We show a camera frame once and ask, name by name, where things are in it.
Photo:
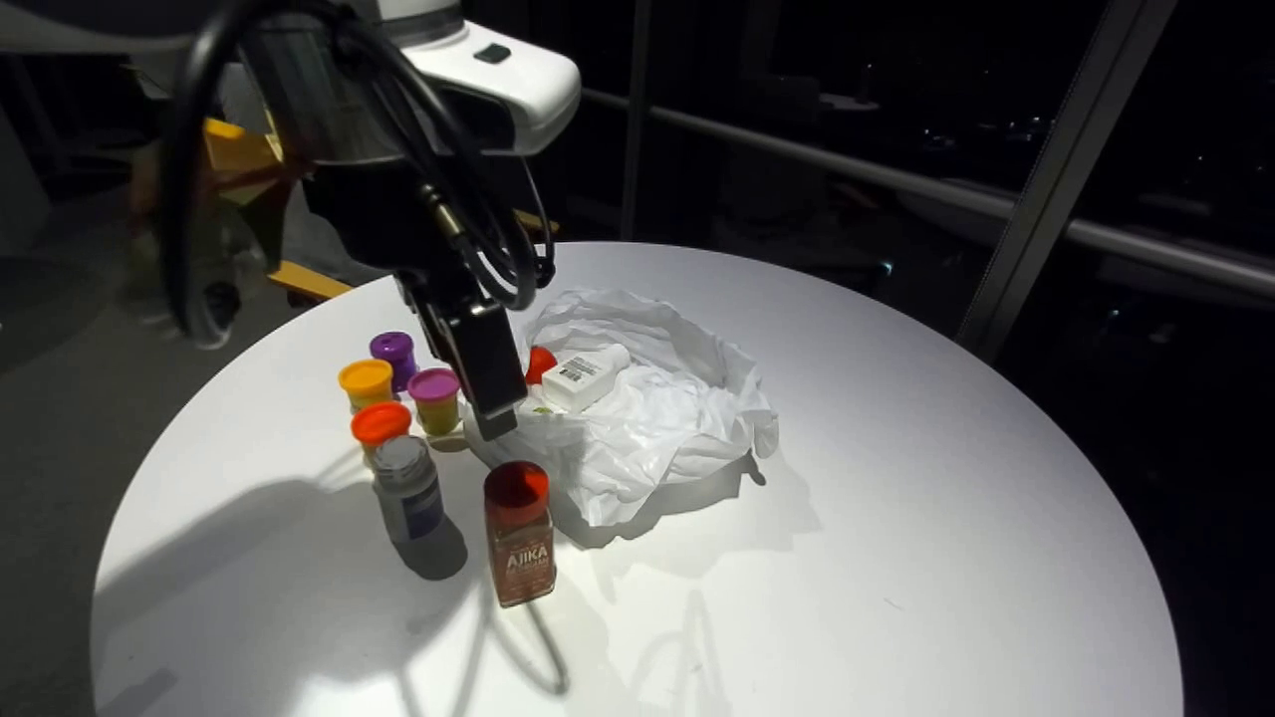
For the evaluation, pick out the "yellow lid play dough tub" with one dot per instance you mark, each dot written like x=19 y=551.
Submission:
x=363 y=384

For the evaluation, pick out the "small tub with red lid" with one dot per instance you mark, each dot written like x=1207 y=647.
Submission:
x=538 y=363

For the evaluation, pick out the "white crumpled plastic bag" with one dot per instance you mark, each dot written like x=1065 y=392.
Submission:
x=663 y=424

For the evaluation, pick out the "white pill bottle blue label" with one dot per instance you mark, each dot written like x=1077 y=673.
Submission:
x=408 y=494

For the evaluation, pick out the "horizontal metal window rail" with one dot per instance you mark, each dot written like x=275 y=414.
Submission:
x=958 y=198

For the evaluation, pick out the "magenta lid play dough tub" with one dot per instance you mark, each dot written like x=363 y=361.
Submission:
x=432 y=397

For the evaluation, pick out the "spice jar with red lid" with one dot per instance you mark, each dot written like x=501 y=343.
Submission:
x=518 y=538

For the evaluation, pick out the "grey window frame pillar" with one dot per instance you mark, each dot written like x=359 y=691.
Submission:
x=1051 y=185

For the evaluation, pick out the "yellow wrist mount plate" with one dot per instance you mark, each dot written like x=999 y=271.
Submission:
x=246 y=161

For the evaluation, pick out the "white bottle white cap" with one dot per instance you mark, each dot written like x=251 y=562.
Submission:
x=582 y=376

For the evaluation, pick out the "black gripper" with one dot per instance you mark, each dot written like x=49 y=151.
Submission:
x=461 y=290

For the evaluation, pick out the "grey chair with wooden armrests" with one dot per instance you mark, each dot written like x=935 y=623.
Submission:
x=304 y=280

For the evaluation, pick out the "purple play dough tub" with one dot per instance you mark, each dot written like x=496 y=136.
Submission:
x=393 y=351

